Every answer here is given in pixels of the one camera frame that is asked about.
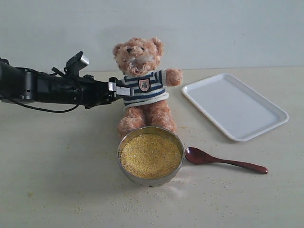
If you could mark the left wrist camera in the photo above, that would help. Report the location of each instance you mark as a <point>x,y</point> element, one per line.
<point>75,64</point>

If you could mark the dark red wooden spoon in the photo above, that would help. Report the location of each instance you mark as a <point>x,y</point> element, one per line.
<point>199,157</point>

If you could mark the yellow millet grains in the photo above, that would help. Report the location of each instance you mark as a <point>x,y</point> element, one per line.
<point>150,156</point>

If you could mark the white rectangular plastic tray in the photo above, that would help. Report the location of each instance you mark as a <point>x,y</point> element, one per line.
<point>235,108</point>

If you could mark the brown teddy bear striped sweater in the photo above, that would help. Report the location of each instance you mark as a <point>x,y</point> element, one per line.
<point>138,60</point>

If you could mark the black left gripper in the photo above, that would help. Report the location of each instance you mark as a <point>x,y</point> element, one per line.
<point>83,91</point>

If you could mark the metal bowl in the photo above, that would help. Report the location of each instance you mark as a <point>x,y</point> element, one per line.
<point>164,133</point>

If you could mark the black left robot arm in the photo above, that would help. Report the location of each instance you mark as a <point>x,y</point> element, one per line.
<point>22,86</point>

